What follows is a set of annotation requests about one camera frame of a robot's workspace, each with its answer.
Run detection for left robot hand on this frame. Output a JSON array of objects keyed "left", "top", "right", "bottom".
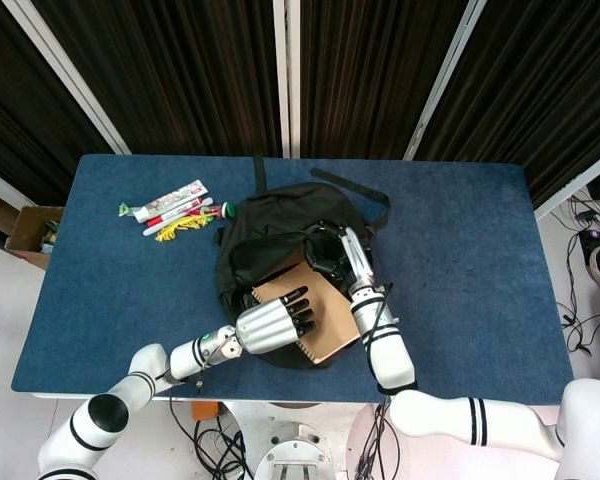
[{"left": 234, "top": 284, "right": 318, "bottom": 355}]

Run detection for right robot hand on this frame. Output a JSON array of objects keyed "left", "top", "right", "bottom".
[{"left": 303, "top": 222, "right": 382, "bottom": 301}]

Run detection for kraft spiral notebook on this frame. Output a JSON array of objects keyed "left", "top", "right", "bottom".
[{"left": 249, "top": 259, "right": 363, "bottom": 368}]

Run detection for black fabric backpack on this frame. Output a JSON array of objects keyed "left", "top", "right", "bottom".
[{"left": 214, "top": 155, "right": 392, "bottom": 371}]

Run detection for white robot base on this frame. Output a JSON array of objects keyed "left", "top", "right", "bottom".
[{"left": 219, "top": 399, "right": 397, "bottom": 480}]

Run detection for blue table mat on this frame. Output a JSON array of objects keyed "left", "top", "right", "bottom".
[{"left": 10, "top": 153, "right": 575, "bottom": 405}]

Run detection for orange block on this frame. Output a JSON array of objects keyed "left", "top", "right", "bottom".
[{"left": 190, "top": 399, "right": 222, "bottom": 422}]

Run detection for white marker pen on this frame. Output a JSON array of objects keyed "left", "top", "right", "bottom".
[{"left": 142, "top": 212, "right": 216, "bottom": 238}]

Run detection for printed toothpaste box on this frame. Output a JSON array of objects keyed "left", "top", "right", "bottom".
[{"left": 144, "top": 181, "right": 210, "bottom": 207}]

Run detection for dark pleated curtain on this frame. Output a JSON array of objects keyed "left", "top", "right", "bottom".
[
  {"left": 0, "top": 0, "right": 115, "bottom": 207},
  {"left": 413, "top": 0, "right": 600, "bottom": 210},
  {"left": 32, "top": 0, "right": 284, "bottom": 158},
  {"left": 298, "top": 0, "right": 469, "bottom": 161}
]

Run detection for cardboard box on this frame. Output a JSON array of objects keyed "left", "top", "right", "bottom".
[{"left": 4, "top": 204, "right": 66, "bottom": 272}]

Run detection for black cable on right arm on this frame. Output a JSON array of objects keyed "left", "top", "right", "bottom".
[{"left": 359, "top": 282, "right": 396, "bottom": 401}]

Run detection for black floor cable bundle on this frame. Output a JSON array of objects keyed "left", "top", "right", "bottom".
[
  {"left": 168, "top": 397, "right": 254, "bottom": 480},
  {"left": 554, "top": 194, "right": 600, "bottom": 357}
]

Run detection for white frame post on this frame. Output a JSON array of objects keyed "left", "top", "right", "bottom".
[
  {"left": 2, "top": 0, "right": 132, "bottom": 156},
  {"left": 272, "top": 0, "right": 302, "bottom": 159},
  {"left": 532, "top": 144, "right": 600, "bottom": 222},
  {"left": 403, "top": 0, "right": 489, "bottom": 162}
]

